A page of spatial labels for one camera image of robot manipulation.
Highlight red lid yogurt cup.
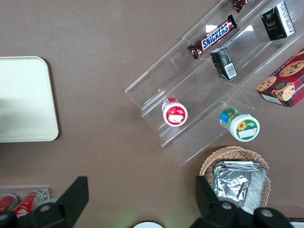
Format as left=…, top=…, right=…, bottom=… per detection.
left=161, top=97, right=189, bottom=127

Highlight green lid yogurt cup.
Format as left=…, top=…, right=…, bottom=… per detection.
left=219, top=108, right=260, bottom=143

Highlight beige plastic tray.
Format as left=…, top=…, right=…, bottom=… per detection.
left=0, top=56, right=59, bottom=143

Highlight clear acrylic stepped stand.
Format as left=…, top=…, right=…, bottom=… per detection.
left=124, top=0, right=304, bottom=167

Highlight light tan wicker basket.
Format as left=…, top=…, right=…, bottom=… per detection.
left=199, top=145, right=272, bottom=215

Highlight red cola bottle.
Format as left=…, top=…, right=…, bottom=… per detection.
left=13, top=190, right=43, bottom=218
left=0, top=194, right=19, bottom=212

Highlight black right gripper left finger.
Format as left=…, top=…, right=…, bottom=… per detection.
left=0, top=176, right=89, bottom=228

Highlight brown snickers bar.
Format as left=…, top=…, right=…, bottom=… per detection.
left=187, top=14, right=238, bottom=60
left=231, top=0, right=253, bottom=13

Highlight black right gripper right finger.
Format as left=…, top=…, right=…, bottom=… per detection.
left=190, top=175, right=295, bottom=228

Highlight clear acrylic bottle rack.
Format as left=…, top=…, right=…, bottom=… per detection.
left=0, top=187, right=51, bottom=214

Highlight red cookie box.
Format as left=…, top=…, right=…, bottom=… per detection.
left=256, top=48, right=304, bottom=108

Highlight small black drink carton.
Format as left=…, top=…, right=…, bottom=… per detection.
left=260, top=0, right=296, bottom=42
left=209, top=46, right=238, bottom=81

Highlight silver foil packs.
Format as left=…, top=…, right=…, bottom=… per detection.
left=211, top=161, right=269, bottom=215

